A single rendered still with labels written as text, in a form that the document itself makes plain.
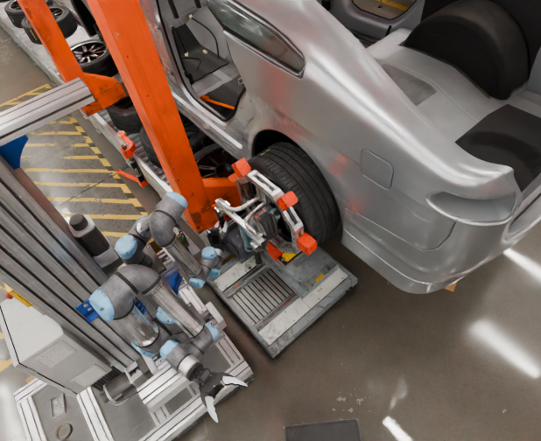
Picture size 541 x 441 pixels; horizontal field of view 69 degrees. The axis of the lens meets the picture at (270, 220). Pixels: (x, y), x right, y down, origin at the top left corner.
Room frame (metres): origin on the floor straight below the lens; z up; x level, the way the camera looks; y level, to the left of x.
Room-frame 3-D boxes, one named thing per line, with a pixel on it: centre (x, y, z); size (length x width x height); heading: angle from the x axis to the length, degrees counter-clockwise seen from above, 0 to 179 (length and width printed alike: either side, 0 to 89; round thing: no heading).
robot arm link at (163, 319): (0.86, 0.54, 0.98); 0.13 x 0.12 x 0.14; 134
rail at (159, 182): (2.86, 1.12, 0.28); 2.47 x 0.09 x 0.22; 32
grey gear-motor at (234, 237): (1.76, 0.14, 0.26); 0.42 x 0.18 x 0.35; 122
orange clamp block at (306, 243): (1.22, -0.17, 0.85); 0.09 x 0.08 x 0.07; 32
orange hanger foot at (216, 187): (1.96, 0.19, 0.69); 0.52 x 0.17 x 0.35; 122
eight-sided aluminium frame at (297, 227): (1.48, 0.00, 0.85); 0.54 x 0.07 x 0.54; 32
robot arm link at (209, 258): (1.19, 0.36, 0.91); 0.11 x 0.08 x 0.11; 151
